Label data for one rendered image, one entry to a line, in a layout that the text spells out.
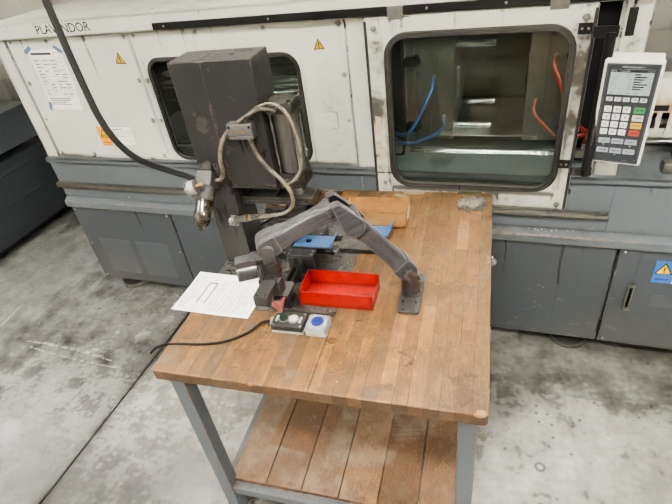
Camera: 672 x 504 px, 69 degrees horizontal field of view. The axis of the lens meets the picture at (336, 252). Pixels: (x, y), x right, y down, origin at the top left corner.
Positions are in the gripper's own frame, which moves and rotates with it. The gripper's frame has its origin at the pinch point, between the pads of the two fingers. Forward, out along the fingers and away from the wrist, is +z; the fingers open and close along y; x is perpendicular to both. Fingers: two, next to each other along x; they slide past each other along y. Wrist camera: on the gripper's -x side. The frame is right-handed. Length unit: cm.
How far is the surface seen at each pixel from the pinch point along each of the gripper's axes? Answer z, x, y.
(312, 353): 6.8, -10.2, 12.5
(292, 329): 4.8, -3.3, 4.2
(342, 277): 3.1, 21.6, 14.2
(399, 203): 2, 70, 26
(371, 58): -50, 92, 14
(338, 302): 4.1, 10.1, 15.6
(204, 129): -47, 29, -28
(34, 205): 77, 169, -292
